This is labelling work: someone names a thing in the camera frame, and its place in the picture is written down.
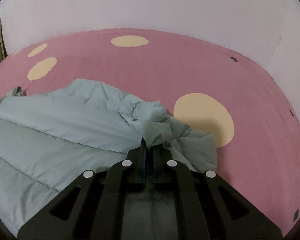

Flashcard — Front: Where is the light blue quilted jacket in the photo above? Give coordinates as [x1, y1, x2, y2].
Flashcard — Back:
[0, 78, 218, 240]

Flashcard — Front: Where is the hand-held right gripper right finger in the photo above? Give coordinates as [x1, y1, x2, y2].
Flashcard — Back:
[151, 147, 283, 240]

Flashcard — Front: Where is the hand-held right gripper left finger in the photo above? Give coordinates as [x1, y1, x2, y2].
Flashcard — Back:
[17, 137, 147, 240]

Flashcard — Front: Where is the bed with pink dotted sheet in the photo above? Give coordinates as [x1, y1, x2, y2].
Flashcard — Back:
[0, 28, 300, 239]

